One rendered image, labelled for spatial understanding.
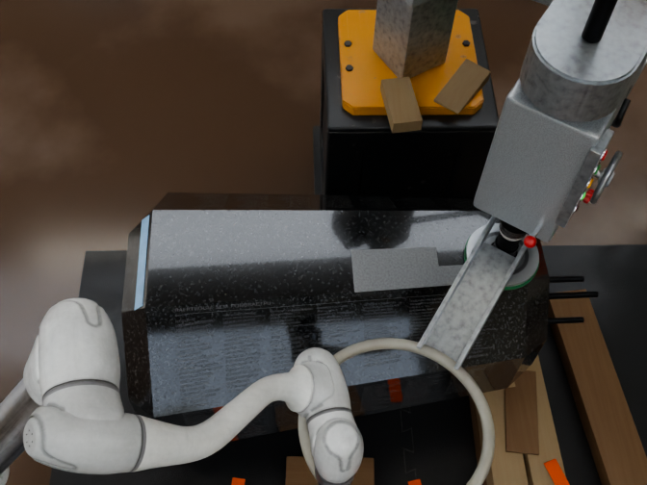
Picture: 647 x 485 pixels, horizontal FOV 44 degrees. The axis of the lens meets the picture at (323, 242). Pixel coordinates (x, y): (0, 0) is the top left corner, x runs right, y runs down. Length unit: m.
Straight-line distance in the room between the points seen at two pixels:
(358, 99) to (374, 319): 0.83
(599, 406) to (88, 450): 2.11
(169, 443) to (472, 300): 1.02
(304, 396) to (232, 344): 0.64
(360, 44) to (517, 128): 1.23
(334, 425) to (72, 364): 0.55
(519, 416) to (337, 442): 1.31
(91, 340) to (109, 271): 1.88
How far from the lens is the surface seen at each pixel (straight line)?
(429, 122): 2.79
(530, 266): 2.38
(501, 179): 1.99
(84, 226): 3.50
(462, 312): 2.17
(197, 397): 2.38
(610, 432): 3.08
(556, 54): 1.69
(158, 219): 2.45
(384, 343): 2.11
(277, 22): 4.19
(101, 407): 1.42
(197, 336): 2.31
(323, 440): 1.65
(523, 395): 2.90
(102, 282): 3.32
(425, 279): 2.33
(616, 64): 1.71
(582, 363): 3.15
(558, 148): 1.84
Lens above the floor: 2.82
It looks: 58 degrees down
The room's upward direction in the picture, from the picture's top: 2 degrees clockwise
